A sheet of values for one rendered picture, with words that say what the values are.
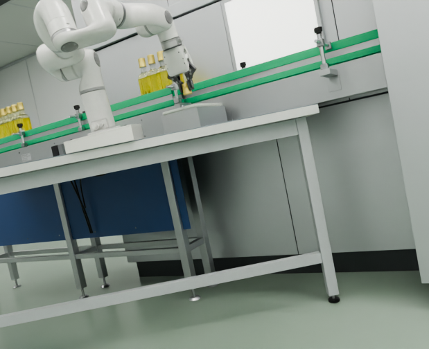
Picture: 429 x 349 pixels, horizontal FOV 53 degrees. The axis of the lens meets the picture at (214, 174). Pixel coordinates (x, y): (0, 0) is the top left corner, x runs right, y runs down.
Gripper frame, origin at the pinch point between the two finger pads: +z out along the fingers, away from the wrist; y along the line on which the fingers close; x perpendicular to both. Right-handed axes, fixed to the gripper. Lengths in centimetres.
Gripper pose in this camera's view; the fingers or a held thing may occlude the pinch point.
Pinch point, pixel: (186, 86)
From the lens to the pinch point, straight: 171.9
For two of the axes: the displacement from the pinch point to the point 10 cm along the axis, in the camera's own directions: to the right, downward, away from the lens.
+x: -4.4, 4.1, -8.0
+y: -8.4, 1.4, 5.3
